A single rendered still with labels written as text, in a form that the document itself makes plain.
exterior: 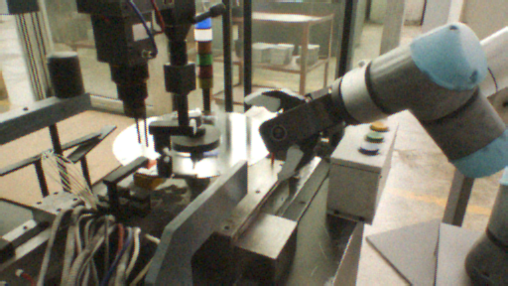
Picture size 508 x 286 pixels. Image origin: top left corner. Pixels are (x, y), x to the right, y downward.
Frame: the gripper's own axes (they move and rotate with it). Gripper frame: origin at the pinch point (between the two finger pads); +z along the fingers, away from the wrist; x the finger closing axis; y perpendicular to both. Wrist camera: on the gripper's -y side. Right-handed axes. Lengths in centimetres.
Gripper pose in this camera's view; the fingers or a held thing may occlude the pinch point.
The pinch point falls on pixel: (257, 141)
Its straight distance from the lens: 67.7
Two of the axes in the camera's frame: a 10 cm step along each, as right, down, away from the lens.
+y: 7.1, -3.0, 6.4
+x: -4.0, -9.2, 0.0
